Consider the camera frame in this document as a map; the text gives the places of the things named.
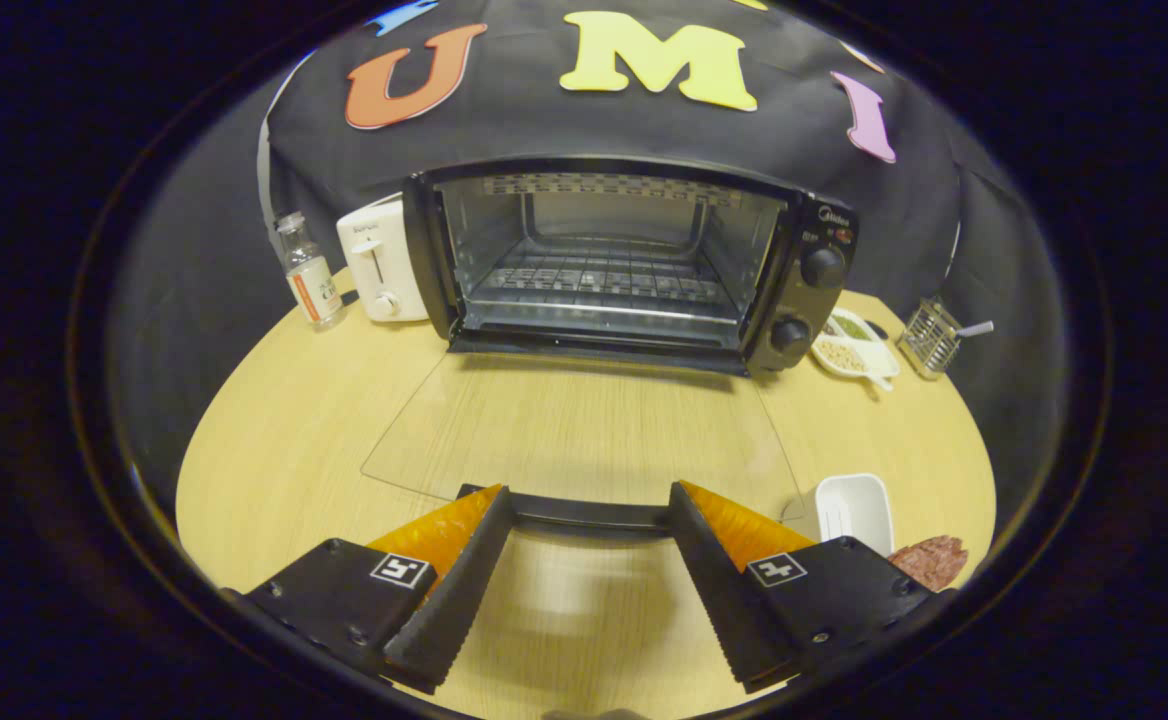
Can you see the red raw meat slice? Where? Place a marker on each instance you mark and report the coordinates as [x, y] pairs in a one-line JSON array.
[[934, 560]]

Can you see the white rectangular tray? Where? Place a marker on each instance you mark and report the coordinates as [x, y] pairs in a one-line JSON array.
[[854, 510]]

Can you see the white pop-up toaster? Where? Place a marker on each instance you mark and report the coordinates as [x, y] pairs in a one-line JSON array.
[[374, 260]]

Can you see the white divided dish with beans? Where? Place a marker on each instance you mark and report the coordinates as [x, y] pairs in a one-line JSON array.
[[844, 355]]

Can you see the black toaster oven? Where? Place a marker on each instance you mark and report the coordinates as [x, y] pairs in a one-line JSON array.
[[804, 300]]

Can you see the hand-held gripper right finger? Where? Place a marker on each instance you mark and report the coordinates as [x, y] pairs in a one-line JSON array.
[[719, 590]]

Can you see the clear bottle with orange label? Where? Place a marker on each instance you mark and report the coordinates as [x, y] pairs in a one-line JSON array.
[[312, 285]]

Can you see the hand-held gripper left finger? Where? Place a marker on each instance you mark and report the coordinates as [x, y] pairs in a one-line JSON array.
[[464, 590]]

